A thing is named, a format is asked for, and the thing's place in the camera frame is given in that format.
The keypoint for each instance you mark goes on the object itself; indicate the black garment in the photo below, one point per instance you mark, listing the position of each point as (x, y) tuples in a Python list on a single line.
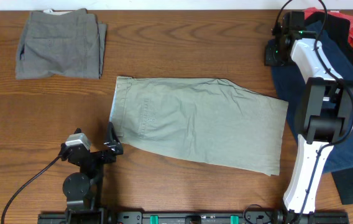
[(341, 26)]

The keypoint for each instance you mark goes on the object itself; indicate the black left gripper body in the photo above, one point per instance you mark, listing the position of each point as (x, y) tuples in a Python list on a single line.
[(100, 160)]

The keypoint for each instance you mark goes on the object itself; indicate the khaki beige shorts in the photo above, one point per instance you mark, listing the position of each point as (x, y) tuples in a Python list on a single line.
[(207, 120)]

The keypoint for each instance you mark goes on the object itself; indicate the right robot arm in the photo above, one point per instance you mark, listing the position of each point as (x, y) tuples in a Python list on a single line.
[(323, 117)]

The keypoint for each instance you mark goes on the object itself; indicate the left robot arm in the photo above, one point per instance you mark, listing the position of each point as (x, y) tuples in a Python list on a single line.
[(83, 189)]

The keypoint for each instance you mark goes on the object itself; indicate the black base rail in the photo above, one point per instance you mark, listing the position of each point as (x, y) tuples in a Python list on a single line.
[(250, 216)]

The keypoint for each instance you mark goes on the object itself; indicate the navy blue shorts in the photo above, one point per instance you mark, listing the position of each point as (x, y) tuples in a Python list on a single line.
[(290, 86)]

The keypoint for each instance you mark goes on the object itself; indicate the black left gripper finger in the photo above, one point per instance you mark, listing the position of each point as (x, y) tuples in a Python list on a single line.
[(77, 131), (112, 141)]

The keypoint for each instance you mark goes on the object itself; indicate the folded grey shorts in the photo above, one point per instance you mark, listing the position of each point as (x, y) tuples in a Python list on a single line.
[(70, 44)]

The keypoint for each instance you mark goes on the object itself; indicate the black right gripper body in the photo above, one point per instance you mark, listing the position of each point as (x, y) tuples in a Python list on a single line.
[(275, 56)]

